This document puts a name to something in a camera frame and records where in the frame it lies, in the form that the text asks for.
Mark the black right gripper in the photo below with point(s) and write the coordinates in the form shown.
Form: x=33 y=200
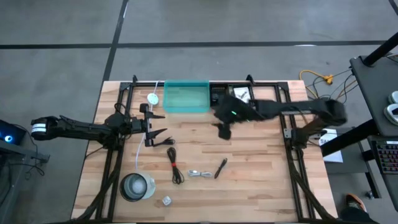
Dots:
x=233 y=112

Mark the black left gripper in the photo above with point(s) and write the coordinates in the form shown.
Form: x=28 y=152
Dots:
x=148 y=127

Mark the small white blue charger cube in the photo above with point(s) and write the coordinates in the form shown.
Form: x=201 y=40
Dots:
x=167 y=201

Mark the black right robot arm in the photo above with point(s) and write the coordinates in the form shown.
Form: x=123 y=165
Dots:
x=295 y=107

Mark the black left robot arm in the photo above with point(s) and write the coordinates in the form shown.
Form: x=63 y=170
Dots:
x=81 y=127

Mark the teal plastic bin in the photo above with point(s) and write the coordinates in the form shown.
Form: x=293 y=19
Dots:
x=186 y=96

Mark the white paper sheet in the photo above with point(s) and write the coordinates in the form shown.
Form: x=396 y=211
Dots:
x=334 y=155

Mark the black desk leg bar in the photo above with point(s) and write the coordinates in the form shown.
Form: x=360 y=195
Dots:
x=345 y=140

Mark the black equipment stand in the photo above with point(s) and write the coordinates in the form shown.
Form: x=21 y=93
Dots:
x=25 y=152

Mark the black computer with blue light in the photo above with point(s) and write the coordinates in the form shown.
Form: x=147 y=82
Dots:
x=7 y=137

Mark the dark grey work table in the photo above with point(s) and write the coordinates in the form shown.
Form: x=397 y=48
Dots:
x=373 y=93

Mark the person's shoe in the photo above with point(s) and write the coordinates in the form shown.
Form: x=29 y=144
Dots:
x=354 y=201

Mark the person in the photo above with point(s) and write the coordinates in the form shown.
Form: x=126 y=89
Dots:
x=357 y=216

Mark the keyboard with coloured keys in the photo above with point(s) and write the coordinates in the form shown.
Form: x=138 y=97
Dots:
x=387 y=157

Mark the white flat device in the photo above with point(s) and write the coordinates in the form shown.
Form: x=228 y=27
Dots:
x=392 y=114

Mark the black table pole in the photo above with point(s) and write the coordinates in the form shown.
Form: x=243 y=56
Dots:
x=381 y=49

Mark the small white round device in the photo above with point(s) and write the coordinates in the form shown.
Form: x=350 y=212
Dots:
x=394 y=97

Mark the black metal table frame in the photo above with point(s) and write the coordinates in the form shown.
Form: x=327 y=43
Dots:
x=267 y=83

